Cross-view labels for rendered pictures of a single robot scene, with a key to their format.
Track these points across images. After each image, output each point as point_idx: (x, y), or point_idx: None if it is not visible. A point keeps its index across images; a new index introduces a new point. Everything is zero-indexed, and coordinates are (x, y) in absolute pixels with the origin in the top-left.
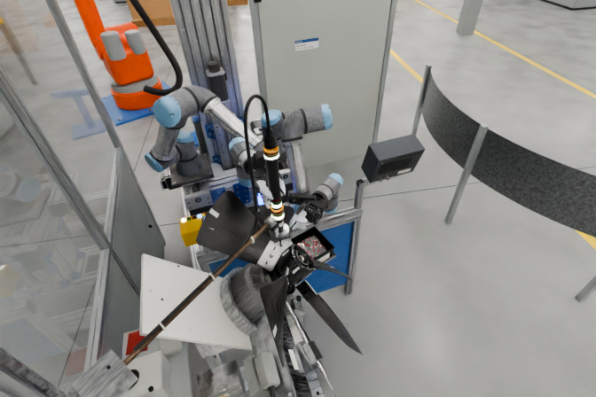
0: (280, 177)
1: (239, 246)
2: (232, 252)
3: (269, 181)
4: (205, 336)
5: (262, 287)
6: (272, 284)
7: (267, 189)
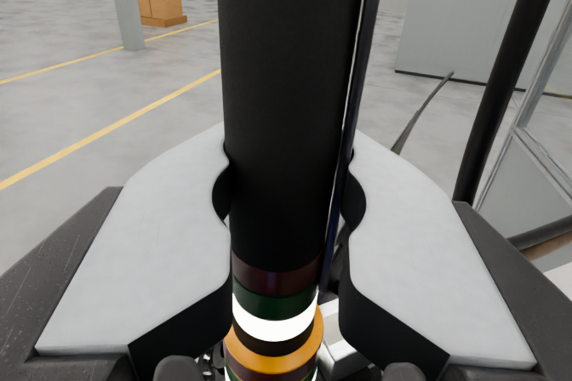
0: (89, 219)
1: (529, 233)
2: (558, 226)
3: (357, 18)
4: (557, 280)
5: (443, 82)
6: (408, 124)
7: (365, 160)
